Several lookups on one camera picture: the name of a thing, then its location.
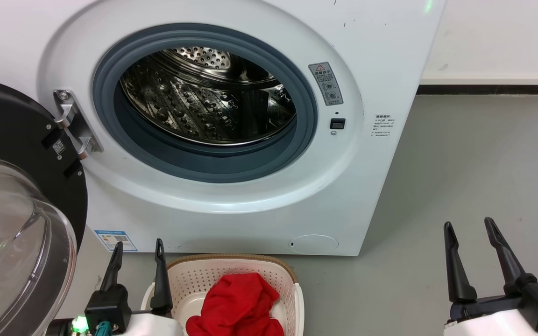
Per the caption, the small printed text label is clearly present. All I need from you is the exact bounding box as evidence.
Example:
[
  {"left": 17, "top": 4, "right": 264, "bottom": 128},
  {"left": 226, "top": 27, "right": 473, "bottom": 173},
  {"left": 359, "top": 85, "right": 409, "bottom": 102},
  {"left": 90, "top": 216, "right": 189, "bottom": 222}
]
[{"left": 373, "top": 113, "right": 396, "bottom": 138}]

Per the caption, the cream perforated laundry basket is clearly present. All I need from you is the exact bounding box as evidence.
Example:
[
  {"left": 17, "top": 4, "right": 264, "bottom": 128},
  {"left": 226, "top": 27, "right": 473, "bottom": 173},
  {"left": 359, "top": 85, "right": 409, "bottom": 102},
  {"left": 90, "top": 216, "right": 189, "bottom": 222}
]
[{"left": 141, "top": 253, "right": 305, "bottom": 336}]

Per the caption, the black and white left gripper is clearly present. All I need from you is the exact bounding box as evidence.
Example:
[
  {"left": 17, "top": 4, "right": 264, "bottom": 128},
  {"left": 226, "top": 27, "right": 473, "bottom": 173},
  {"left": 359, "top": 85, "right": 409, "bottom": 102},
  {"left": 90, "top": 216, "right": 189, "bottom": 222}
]
[{"left": 71, "top": 239, "right": 184, "bottom": 336}]

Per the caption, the white front-load washing machine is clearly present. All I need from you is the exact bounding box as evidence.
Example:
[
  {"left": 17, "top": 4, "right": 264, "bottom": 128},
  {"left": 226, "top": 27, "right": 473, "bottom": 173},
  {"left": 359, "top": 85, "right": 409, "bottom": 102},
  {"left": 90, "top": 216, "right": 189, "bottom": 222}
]
[{"left": 0, "top": 0, "right": 447, "bottom": 256}]

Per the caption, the black baseboard strip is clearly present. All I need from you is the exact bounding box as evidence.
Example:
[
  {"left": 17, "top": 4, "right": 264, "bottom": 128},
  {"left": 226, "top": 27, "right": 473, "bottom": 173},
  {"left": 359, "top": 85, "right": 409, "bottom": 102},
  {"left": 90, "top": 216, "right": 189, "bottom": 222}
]
[{"left": 416, "top": 84, "right": 538, "bottom": 95}]

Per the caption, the blue energy label sticker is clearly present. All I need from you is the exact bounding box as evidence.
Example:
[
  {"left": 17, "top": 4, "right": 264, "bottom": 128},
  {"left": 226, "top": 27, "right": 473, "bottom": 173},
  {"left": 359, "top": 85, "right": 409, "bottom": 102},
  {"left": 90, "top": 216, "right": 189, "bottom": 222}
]
[{"left": 94, "top": 229, "right": 138, "bottom": 252}]

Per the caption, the grey warning label sticker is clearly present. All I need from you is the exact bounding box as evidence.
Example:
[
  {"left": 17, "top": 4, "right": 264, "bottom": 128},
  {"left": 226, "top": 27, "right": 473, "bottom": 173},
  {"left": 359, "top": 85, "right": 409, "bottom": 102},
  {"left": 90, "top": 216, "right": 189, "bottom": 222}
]
[{"left": 308, "top": 62, "right": 344, "bottom": 106}]

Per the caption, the washing machine door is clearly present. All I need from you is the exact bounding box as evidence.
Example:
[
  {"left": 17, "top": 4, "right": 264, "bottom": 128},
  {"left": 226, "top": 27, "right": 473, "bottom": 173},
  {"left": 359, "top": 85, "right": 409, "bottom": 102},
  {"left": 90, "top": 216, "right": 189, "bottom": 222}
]
[{"left": 0, "top": 76, "right": 88, "bottom": 336}]

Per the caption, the silver metal door hinge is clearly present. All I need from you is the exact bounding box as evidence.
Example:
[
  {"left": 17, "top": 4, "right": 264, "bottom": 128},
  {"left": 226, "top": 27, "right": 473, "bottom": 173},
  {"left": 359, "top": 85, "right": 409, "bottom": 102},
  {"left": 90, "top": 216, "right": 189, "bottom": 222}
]
[{"left": 53, "top": 90, "right": 104, "bottom": 161}]

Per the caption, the red cloth garment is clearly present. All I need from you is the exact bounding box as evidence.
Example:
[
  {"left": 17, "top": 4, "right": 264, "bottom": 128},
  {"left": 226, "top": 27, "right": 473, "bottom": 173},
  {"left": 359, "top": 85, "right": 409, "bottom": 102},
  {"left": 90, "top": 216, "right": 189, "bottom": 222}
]
[{"left": 185, "top": 273, "right": 284, "bottom": 336}]

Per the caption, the stainless steel washing machine drum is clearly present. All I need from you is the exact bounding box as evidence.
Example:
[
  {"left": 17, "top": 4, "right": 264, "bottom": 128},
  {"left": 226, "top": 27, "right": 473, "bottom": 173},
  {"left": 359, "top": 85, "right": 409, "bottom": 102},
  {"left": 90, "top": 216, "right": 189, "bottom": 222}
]
[{"left": 120, "top": 46, "right": 297, "bottom": 146}]

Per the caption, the round white filter cover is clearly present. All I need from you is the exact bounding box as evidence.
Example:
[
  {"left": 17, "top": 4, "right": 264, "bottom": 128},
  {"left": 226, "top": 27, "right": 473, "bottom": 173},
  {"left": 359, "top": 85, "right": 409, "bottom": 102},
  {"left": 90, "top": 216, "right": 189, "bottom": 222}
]
[{"left": 289, "top": 234, "right": 340, "bottom": 255}]

